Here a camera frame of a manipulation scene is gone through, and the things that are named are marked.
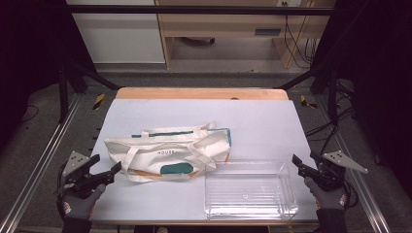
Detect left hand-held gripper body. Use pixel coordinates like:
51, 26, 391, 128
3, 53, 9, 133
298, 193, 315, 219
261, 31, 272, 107
53, 150, 108, 199

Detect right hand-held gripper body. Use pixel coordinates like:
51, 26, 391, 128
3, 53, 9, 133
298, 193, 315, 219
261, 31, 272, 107
315, 150, 369, 192

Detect cream canvas tote bag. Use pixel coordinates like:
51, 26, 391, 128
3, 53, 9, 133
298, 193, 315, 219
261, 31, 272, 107
104, 120, 233, 183

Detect clear plastic storage box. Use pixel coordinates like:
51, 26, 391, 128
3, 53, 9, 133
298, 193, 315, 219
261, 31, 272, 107
203, 158, 299, 221

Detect person's right hand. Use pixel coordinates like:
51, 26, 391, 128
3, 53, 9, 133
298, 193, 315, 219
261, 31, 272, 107
304, 177, 349, 212

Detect person's left hand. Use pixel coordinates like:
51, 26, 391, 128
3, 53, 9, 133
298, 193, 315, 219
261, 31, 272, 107
57, 183, 107, 220

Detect yellow-black floor tape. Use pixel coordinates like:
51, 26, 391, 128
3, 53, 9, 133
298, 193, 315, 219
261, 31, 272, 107
92, 93, 107, 111
299, 94, 319, 110

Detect white table mat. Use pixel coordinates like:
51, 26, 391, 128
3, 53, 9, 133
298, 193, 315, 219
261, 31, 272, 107
90, 98, 320, 224

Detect black curtain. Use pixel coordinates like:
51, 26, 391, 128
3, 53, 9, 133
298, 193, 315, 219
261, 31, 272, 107
312, 0, 412, 198
0, 0, 98, 150

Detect wooden table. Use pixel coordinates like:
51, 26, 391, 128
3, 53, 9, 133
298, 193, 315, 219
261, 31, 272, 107
115, 86, 290, 101

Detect white cabinet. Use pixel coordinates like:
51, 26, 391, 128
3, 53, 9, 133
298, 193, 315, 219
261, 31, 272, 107
66, 0, 166, 64

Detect light wooden desk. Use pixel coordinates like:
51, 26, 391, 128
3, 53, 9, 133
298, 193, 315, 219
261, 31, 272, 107
154, 0, 336, 70

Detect black floor cables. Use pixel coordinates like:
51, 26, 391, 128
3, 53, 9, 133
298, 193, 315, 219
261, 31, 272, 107
304, 81, 356, 157

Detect left hand-held gripper cable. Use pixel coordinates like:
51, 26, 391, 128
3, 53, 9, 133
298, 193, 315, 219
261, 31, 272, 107
55, 163, 67, 208

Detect hand-held gripper cable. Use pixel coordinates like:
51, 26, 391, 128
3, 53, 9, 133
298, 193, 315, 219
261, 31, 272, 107
342, 179, 360, 208
55, 163, 67, 208

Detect right hand-held gripper cable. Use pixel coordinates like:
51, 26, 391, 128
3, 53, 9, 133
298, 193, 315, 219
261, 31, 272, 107
342, 179, 360, 208

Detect black frame strut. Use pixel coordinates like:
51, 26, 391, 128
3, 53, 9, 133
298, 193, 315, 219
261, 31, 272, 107
57, 61, 121, 124
277, 61, 339, 124

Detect black cables behind desk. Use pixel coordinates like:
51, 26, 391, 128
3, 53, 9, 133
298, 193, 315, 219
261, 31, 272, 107
282, 2, 321, 70

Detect black horizontal frame bar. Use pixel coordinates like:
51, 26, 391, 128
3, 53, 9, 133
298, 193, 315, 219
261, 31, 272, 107
64, 4, 336, 17

